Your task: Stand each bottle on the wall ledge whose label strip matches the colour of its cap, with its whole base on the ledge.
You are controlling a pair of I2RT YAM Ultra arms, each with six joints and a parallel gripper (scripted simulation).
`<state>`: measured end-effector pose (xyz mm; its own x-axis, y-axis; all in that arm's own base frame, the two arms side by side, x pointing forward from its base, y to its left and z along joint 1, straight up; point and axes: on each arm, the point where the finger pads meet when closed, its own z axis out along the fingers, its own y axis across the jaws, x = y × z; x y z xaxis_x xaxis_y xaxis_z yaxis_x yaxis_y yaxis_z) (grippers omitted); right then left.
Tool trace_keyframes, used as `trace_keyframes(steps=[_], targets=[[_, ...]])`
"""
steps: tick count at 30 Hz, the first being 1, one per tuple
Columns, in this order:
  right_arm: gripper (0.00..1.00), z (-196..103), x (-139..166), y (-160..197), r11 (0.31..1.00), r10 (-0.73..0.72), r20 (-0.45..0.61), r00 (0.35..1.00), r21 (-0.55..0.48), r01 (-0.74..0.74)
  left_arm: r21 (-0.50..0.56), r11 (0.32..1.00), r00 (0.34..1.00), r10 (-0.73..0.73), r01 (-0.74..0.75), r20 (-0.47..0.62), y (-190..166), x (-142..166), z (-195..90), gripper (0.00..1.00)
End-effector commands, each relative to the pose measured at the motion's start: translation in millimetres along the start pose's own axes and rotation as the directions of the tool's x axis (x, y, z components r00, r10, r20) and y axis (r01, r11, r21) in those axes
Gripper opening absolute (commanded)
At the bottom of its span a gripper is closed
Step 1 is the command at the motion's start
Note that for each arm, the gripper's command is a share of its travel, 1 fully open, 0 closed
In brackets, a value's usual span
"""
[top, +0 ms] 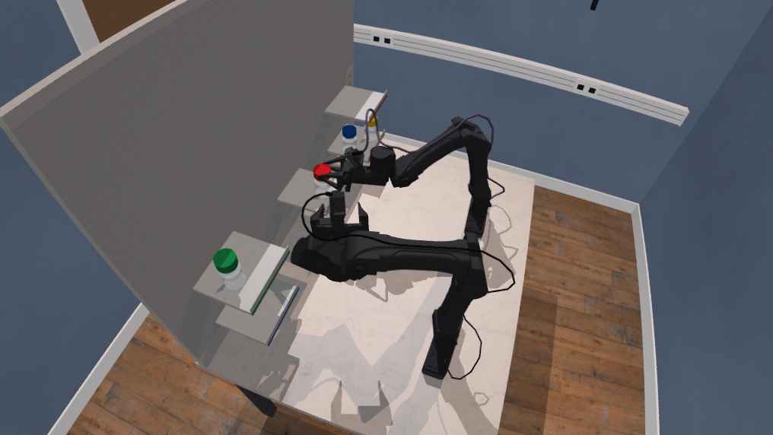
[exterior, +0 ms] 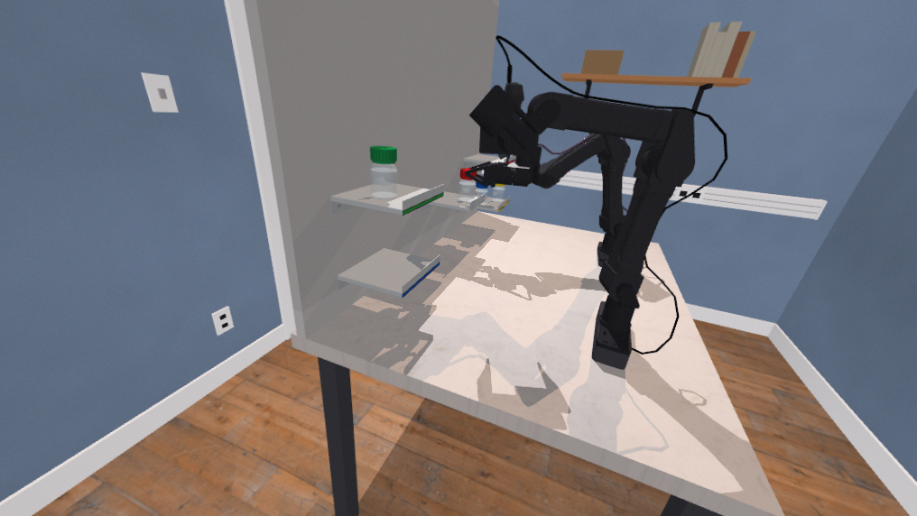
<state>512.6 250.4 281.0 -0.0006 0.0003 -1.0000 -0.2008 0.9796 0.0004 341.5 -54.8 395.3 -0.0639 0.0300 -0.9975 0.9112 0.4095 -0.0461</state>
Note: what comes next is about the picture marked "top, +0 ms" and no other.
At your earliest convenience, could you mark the blue-capped clear bottle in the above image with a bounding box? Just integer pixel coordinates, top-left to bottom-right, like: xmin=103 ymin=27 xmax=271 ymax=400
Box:
xmin=342 ymin=125 xmax=357 ymax=152

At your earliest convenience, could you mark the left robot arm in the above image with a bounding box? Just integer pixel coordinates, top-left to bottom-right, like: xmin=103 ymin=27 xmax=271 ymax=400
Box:
xmin=291 ymin=230 xmax=488 ymax=376

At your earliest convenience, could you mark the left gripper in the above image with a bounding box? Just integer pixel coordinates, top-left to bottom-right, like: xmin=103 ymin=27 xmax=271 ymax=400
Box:
xmin=310 ymin=197 xmax=369 ymax=239

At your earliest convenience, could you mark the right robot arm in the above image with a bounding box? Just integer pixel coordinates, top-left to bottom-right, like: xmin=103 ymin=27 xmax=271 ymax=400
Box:
xmin=366 ymin=116 xmax=491 ymax=235

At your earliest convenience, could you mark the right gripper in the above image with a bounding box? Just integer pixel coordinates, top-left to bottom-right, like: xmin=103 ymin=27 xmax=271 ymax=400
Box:
xmin=318 ymin=154 xmax=370 ymax=192

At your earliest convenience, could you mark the clear bottle with green cap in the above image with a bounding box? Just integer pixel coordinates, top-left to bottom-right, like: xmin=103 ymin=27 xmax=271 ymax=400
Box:
xmin=213 ymin=248 xmax=246 ymax=291

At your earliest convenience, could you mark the grey wall panel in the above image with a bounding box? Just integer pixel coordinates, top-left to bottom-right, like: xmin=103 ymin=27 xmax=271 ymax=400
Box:
xmin=0 ymin=0 xmax=354 ymax=368

